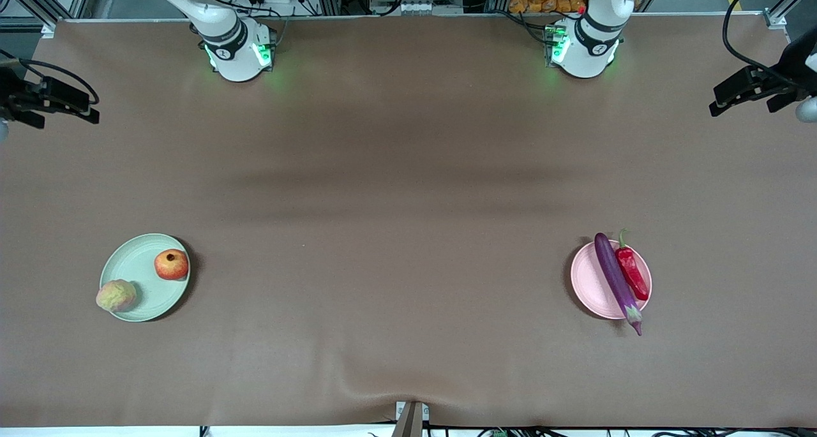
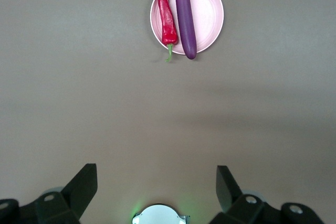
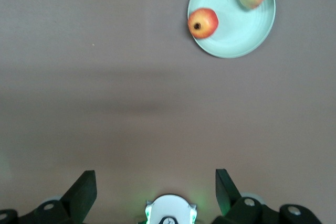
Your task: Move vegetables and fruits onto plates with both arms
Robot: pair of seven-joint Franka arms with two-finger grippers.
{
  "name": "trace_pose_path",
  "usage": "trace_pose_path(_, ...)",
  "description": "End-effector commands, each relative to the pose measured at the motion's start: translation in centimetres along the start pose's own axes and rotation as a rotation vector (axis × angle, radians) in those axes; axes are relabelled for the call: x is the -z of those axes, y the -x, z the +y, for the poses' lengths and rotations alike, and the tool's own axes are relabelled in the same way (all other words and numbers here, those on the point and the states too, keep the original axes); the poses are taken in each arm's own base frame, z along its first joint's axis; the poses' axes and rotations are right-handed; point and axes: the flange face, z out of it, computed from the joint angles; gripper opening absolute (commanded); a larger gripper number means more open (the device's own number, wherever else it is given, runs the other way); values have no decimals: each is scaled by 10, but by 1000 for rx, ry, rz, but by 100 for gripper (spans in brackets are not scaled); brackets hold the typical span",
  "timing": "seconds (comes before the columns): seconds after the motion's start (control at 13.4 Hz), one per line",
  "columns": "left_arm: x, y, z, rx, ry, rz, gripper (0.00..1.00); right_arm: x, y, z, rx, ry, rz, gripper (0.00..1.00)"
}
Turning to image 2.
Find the long purple eggplant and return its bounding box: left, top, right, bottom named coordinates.
left=172, top=0, right=198, bottom=60

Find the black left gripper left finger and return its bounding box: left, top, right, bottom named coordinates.
left=0, top=163, right=99, bottom=224

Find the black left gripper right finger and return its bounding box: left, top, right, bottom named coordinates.
left=209, top=165, right=322, bottom=224

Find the pink round plate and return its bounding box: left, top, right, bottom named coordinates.
left=150, top=0, right=225, bottom=56

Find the red chili pepper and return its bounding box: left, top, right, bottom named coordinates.
left=157, top=0, right=180, bottom=63

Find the brown table cover sheet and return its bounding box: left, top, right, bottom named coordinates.
left=0, top=0, right=336, bottom=224

